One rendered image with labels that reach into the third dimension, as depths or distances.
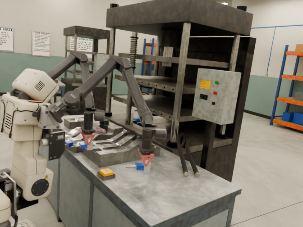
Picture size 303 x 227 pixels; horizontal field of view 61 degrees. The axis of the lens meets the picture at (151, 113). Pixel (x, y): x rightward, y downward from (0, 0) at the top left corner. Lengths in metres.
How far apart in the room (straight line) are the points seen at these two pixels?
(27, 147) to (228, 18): 1.84
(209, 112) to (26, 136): 1.30
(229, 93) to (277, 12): 7.28
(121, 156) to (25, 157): 0.58
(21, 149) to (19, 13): 7.43
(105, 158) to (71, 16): 7.63
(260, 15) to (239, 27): 6.98
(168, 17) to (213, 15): 0.36
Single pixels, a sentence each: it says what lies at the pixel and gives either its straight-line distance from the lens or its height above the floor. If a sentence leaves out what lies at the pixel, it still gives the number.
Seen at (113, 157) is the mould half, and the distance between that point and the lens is 1.73.
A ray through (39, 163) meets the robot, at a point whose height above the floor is 0.88.
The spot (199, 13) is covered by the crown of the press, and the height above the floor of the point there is 1.88.
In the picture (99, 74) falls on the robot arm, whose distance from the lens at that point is 1.51.
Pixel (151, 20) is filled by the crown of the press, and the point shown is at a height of 1.84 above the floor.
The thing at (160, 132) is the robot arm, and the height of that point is 1.13.
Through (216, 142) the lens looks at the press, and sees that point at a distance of 2.57.
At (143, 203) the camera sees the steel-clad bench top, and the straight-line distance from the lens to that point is 1.36.
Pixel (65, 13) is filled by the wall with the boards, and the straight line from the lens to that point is 9.01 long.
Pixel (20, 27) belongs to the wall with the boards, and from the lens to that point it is 8.80.
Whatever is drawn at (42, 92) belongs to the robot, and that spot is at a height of 1.28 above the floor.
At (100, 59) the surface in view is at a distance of 6.05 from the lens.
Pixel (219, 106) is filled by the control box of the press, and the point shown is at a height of 1.21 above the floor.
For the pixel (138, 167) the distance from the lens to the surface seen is 1.42.
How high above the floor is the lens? 1.51
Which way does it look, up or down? 12 degrees down
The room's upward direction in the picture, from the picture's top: 6 degrees clockwise
